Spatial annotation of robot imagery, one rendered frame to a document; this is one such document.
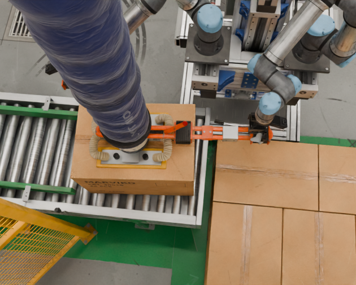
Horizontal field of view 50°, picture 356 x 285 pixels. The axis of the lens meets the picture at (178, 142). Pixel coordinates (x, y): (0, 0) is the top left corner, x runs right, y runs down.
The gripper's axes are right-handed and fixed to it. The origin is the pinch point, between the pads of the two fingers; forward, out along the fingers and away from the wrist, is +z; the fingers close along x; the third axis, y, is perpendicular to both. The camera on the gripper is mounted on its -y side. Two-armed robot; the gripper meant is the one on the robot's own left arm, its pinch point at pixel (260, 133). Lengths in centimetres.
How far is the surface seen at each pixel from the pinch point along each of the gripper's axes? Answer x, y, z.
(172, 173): 17.0, 40.6, 13.1
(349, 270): 57, -54, 54
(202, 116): -28, 26, 49
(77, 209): 30, 95, 49
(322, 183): 11, -44, 53
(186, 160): 10.4, 33.7, 13.0
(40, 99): -37, 126, 49
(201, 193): 19, 26, 47
